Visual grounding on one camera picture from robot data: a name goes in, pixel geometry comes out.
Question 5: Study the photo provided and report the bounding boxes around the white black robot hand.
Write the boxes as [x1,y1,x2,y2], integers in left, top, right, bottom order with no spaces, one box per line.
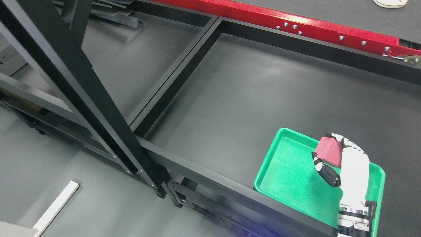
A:
[311,133,370,211]

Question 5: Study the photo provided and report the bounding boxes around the pink red block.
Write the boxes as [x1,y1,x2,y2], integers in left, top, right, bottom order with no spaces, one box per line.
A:
[315,137,342,168]

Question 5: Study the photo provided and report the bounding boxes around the robot forearm silver wrist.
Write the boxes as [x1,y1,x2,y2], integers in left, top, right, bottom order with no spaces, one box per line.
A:
[337,200,377,237]

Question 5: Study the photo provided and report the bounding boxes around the green plastic tray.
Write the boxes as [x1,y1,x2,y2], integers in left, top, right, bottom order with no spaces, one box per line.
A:
[254,128,385,236]

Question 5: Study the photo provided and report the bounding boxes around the black metal shelf right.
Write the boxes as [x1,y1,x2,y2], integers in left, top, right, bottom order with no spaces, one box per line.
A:
[135,15,421,237]

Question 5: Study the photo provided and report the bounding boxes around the black metal shelf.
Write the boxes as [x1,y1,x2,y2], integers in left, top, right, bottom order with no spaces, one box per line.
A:
[1,0,218,198]
[135,15,421,237]

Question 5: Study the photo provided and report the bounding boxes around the black metal shelf left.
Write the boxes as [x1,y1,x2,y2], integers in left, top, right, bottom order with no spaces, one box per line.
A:
[1,0,218,198]

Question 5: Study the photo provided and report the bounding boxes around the red metal beam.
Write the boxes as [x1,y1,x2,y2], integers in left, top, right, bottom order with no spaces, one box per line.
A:
[162,0,420,58]

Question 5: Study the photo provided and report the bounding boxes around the white standing desk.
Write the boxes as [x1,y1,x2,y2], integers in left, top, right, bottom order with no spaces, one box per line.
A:
[0,180,80,237]

